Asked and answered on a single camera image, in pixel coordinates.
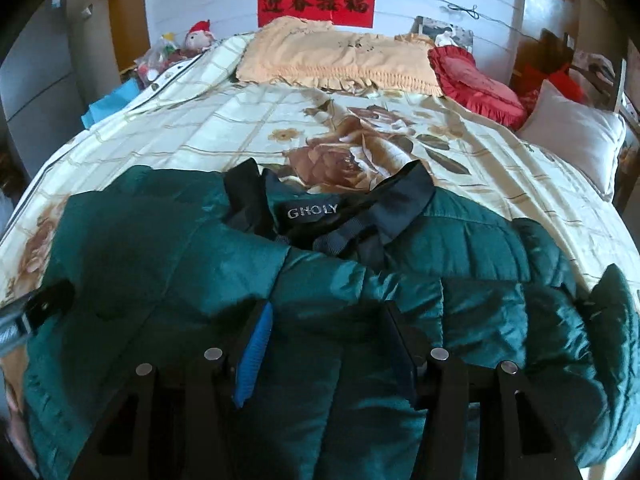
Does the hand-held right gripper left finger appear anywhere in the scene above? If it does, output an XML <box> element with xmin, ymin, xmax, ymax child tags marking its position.
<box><xmin>67</xmin><ymin>300</ymin><xmax>276</xmax><ymax>480</ymax></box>

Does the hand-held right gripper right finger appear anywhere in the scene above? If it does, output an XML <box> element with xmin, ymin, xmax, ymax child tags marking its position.
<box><xmin>382</xmin><ymin>302</ymin><xmax>583</xmax><ymax>480</ymax></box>

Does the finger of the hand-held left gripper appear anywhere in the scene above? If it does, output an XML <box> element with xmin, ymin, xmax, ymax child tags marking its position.
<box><xmin>22</xmin><ymin>279</ymin><xmax>77</xmax><ymax>333</ymax></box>

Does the green puffer jacket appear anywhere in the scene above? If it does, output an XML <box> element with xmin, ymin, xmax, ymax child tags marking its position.
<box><xmin>22</xmin><ymin>157</ymin><xmax>640</xmax><ymax>480</ymax></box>

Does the blue cloth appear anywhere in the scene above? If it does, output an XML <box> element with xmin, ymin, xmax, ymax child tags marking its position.
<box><xmin>82</xmin><ymin>82</ymin><xmax>142</xmax><ymax>128</ymax></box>

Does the grey cabinet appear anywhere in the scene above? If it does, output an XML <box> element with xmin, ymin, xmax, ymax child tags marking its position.
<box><xmin>0</xmin><ymin>0</ymin><xmax>119</xmax><ymax>181</ymax></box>

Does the floral cream bedspread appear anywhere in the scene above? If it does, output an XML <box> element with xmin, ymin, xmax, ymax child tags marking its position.
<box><xmin>0</xmin><ymin>35</ymin><xmax>628</xmax><ymax>480</ymax></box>

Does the pile of colourful toys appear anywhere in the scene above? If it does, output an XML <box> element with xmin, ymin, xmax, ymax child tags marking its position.
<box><xmin>135</xmin><ymin>34</ymin><xmax>185</xmax><ymax>88</ymax></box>

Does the white pillow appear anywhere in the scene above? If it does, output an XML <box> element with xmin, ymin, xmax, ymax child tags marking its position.
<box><xmin>517</xmin><ymin>80</ymin><xmax>628</xmax><ymax>202</ymax></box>

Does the red heart cushion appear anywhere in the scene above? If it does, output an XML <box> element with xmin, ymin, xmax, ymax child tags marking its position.
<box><xmin>427</xmin><ymin>45</ymin><xmax>528</xmax><ymax>131</ymax></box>

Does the wooden door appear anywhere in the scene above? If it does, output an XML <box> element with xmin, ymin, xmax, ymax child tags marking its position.
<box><xmin>107</xmin><ymin>0</ymin><xmax>151</xmax><ymax>73</ymax></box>

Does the yellow fringed pillow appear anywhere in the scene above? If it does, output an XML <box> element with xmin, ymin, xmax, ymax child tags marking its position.
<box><xmin>235</xmin><ymin>16</ymin><xmax>446</xmax><ymax>98</ymax></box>

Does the santa plush doll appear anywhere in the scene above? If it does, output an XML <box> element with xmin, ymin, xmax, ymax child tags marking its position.
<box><xmin>182</xmin><ymin>20</ymin><xmax>218</xmax><ymax>54</ymax></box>

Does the red bag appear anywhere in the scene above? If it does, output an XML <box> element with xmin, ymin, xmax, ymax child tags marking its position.
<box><xmin>515</xmin><ymin>62</ymin><xmax>584</xmax><ymax>106</ymax></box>

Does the framed photo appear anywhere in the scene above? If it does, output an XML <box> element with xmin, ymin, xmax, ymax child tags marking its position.
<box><xmin>412</xmin><ymin>15</ymin><xmax>474</xmax><ymax>53</ymax></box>

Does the wooden chair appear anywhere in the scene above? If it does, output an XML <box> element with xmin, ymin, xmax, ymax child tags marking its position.
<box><xmin>611</xmin><ymin>57</ymin><xmax>640</xmax><ymax>211</ymax></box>

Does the red wall banner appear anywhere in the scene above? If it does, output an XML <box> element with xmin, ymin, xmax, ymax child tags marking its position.
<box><xmin>257</xmin><ymin>0</ymin><xmax>377</xmax><ymax>28</ymax></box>

